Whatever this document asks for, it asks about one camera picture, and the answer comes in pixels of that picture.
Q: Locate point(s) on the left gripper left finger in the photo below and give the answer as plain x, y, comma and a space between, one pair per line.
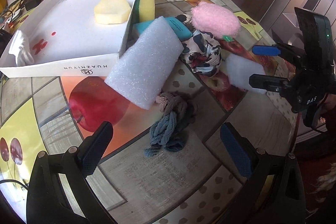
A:
80, 162

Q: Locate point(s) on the pink plush peach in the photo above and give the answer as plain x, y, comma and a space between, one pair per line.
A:
209, 17

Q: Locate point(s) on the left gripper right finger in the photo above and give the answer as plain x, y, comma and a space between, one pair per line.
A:
247, 161

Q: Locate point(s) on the yellow green scrub sponge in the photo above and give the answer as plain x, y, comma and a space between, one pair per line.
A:
146, 10

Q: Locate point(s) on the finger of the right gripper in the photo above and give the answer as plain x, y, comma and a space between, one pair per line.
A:
274, 50
269, 83

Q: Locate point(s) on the small white foam piece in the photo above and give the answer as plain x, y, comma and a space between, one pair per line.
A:
240, 69

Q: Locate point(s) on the fruit pattern tablecloth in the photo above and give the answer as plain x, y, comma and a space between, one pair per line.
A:
190, 186

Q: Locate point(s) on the white cardboard box tray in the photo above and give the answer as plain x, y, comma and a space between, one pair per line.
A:
64, 40

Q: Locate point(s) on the white foam block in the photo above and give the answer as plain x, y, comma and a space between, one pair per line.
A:
143, 69

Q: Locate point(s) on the pale yellow octagonal sponge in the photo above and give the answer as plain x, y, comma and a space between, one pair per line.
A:
112, 11

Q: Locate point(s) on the person's right hand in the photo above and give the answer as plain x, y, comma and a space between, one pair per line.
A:
328, 108

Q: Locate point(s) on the black white patterned scrunchie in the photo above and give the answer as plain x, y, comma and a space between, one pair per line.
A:
202, 52

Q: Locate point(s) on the white cloth in tray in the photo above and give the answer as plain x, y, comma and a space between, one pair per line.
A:
20, 49

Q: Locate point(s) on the blue grey braided scrunchie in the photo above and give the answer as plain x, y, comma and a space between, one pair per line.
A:
177, 112

